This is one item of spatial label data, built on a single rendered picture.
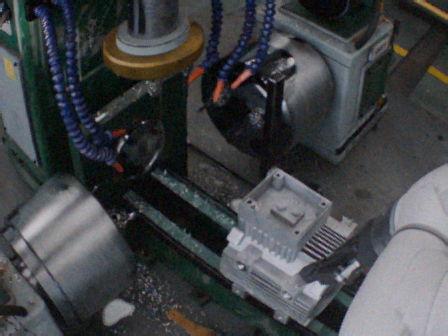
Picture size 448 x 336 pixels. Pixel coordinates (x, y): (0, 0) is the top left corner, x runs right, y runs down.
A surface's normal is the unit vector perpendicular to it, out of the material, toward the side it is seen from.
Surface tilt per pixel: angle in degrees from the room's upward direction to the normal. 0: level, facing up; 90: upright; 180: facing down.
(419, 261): 18
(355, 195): 0
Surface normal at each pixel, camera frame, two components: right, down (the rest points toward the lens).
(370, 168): 0.03, -0.68
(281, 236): -0.65, 0.55
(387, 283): -0.46, -0.75
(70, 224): 0.29, -0.47
